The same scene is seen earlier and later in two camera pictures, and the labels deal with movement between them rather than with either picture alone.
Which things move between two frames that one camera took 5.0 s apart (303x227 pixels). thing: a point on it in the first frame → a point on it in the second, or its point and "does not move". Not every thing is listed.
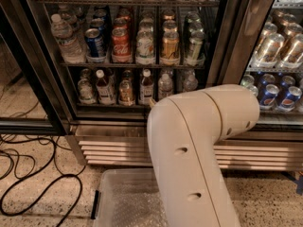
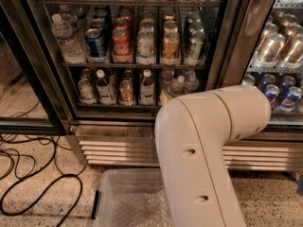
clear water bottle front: x=165 y=86 → x=176 y=87
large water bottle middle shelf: x=71 y=47 does not move
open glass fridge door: x=30 y=100 does not move
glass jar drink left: x=85 y=93 does not move
